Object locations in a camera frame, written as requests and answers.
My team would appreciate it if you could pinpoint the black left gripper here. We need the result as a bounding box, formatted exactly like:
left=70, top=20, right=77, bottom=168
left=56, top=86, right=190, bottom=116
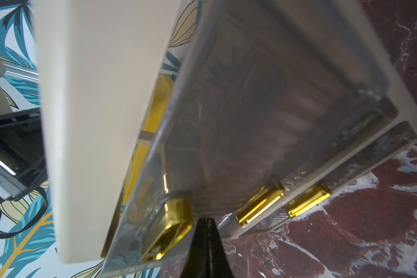
left=0, top=108, right=47, bottom=204

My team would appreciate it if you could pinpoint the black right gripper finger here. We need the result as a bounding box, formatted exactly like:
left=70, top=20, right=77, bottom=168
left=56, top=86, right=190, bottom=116
left=181, top=217, right=234, bottom=278

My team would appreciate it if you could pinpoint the clear top drawer gold handle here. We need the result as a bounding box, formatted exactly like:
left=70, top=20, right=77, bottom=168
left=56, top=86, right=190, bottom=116
left=98, top=0, right=390, bottom=278

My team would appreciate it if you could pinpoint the clear drawer gold handle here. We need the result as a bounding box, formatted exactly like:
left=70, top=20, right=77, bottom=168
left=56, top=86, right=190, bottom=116
left=218, top=98, right=398, bottom=239
left=98, top=0, right=390, bottom=278
left=240, top=121, right=417, bottom=237

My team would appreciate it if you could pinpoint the beige drawer organizer cabinet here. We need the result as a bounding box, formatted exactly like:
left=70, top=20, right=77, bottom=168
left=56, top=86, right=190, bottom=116
left=35, top=1, right=417, bottom=264

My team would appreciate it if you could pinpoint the clear bottom drawer gold handle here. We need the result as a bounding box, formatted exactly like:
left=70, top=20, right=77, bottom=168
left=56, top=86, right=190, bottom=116
left=240, top=121, right=417, bottom=237

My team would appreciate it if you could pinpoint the clear middle drawer gold handle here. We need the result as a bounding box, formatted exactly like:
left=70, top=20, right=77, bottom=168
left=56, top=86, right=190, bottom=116
left=218, top=98, right=398, bottom=239

